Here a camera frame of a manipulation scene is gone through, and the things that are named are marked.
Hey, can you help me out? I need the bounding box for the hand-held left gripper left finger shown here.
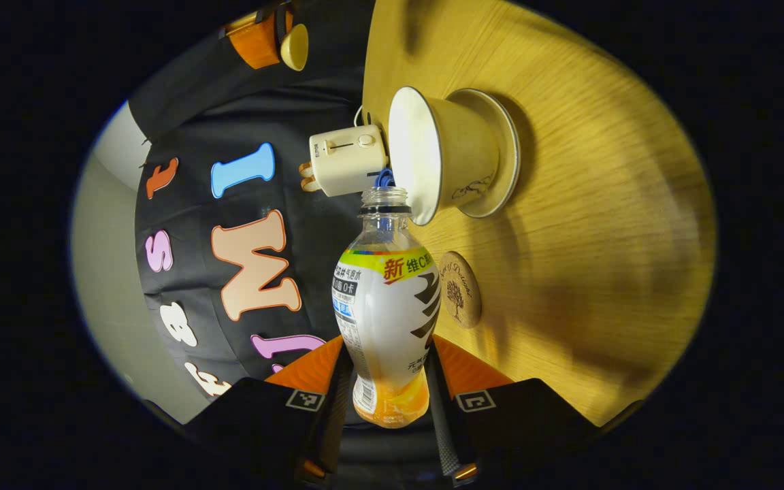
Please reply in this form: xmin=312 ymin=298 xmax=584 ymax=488
xmin=184 ymin=333 xmax=345 ymax=484

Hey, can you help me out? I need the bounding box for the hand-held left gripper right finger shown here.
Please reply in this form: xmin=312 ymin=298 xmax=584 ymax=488
xmin=428 ymin=333 xmax=600 ymax=484

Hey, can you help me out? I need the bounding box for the clear water bottle orange drink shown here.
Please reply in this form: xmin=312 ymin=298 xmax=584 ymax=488
xmin=331 ymin=185 xmax=442 ymax=429

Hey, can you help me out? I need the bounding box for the round wooden coaster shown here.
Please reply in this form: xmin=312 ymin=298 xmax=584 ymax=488
xmin=438 ymin=251 xmax=483 ymax=329

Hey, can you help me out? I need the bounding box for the cream teacup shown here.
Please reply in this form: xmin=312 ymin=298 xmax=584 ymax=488
xmin=389 ymin=86 xmax=502 ymax=227

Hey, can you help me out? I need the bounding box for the white toaster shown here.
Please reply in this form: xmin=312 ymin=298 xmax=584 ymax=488
xmin=309 ymin=125 xmax=389 ymax=198

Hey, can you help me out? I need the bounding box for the cream saucer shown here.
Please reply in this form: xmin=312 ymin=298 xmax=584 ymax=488
xmin=457 ymin=88 xmax=522 ymax=219

